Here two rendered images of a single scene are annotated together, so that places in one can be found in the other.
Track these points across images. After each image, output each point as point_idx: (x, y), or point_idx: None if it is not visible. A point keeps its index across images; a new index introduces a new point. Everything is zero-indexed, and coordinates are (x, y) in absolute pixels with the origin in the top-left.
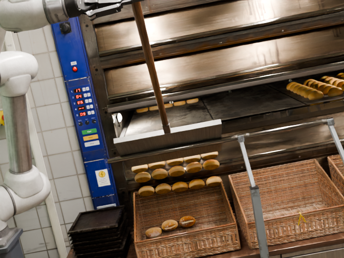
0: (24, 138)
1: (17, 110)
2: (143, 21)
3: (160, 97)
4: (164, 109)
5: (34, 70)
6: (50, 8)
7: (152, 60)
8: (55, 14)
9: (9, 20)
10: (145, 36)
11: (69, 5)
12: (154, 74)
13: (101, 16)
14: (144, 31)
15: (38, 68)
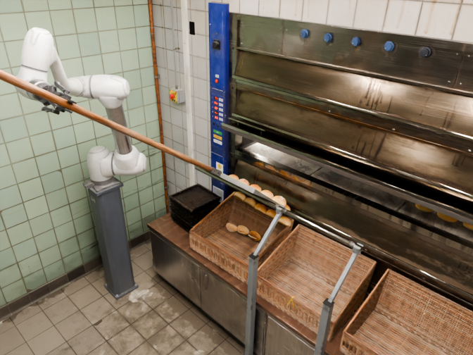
0: (119, 134)
1: (110, 116)
2: (94, 120)
3: (178, 157)
4: (193, 163)
5: (120, 95)
6: (28, 93)
7: (138, 139)
8: (32, 98)
9: (16, 89)
10: (108, 127)
11: (36, 96)
12: (151, 146)
13: (51, 112)
14: (104, 125)
15: (126, 94)
